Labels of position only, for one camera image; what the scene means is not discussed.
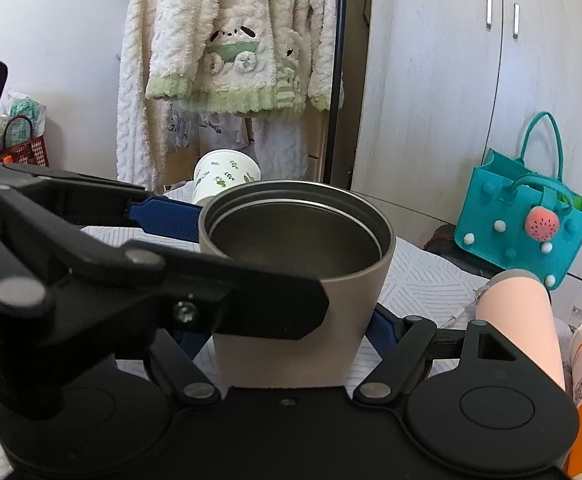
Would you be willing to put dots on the white printed cloth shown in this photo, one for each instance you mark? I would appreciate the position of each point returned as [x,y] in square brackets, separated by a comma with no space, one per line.
[211,127]

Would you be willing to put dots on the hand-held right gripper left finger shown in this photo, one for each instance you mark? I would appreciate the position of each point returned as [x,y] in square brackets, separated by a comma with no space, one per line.
[193,346]

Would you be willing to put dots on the beige metal cup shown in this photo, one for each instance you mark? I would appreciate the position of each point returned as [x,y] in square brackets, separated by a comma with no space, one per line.
[296,355]

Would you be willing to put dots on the white patterned bed sheet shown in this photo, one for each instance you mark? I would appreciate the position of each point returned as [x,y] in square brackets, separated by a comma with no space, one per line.
[421,290]

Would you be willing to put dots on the red basket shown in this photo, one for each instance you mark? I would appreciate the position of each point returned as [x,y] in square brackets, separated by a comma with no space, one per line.
[23,152]

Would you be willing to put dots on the white wardrobe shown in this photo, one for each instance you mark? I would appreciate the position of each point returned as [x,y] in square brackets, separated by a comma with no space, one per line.
[421,85]

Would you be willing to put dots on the black rack pole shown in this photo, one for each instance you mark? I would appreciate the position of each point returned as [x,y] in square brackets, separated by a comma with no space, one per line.
[336,60]

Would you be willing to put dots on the white plastic bag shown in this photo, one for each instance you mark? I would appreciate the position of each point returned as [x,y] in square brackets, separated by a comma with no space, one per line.
[21,107]

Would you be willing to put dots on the white green plush pajama top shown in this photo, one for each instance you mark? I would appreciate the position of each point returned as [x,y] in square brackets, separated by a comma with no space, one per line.
[241,20]

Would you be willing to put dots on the pink bottle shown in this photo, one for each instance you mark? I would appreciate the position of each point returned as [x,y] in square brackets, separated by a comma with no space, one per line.
[516,322]

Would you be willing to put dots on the white leaf print cup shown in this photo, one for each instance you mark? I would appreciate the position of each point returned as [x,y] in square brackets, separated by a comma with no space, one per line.
[226,175]

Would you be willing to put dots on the white fluffy garment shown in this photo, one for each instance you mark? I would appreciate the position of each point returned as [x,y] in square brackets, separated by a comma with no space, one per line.
[138,110]

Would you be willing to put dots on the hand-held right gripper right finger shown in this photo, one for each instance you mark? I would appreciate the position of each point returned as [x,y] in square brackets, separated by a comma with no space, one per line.
[382,332]

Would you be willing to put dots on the teal felt bag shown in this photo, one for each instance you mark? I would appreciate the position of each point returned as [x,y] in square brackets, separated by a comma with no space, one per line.
[501,210]

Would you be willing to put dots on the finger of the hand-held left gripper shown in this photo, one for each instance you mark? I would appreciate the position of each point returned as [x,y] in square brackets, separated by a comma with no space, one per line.
[171,221]
[271,305]

